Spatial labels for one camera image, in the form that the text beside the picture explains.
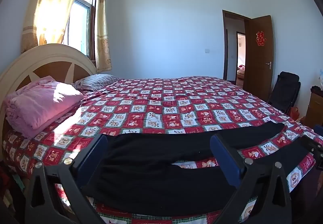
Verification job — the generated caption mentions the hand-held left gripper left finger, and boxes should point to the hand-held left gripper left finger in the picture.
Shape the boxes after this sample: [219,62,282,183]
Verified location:
[25,134,109,224]

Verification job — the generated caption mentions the wooden bedside cabinet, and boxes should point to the wooden bedside cabinet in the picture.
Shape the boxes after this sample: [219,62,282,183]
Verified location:
[301,85,323,130]

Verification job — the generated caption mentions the brown wooden door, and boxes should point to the brown wooden door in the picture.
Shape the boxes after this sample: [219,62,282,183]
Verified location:
[243,15,275,102]

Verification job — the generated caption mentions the wide yellow patterned curtain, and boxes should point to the wide yellow patterned curtain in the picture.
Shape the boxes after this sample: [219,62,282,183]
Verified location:
[21,0,89,53]

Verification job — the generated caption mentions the striped pillow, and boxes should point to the striped pillow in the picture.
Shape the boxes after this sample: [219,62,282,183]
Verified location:
[73,74,120,92]

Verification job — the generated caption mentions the red printed bed blanket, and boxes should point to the red printed bed blanket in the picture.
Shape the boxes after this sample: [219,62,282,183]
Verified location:
[2,76,323,224]

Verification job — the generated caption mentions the narrow yellow patterned curtain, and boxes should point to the narrow yellow patterned curtain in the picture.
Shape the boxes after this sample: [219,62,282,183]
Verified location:
[95,0,112,72]

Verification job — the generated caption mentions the folded pink quilt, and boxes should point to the folded pink quilt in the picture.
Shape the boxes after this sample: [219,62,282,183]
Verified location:
[4,76,84,139]

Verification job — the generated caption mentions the cream and brown headboard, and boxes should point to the cream and brown headboard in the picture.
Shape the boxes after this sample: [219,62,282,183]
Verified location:
[0,43,98,139]

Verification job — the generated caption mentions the black pants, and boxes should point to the black pants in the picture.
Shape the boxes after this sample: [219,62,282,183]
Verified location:
[82,122,315,217]

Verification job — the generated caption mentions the red paper door decoration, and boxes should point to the red paper door decoration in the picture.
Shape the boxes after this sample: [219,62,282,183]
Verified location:
[256,31,266,46]

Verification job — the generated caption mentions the brown door frame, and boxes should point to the brown door frame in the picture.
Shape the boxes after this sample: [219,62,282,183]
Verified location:
[222,9,251,86]

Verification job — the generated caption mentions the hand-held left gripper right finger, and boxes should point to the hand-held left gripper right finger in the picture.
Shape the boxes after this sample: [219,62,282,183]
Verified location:
[210,134,293,224]

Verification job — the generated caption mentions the black folding chair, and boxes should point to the black folding chair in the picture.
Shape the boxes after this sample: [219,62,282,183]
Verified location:
[267,71,301,115]

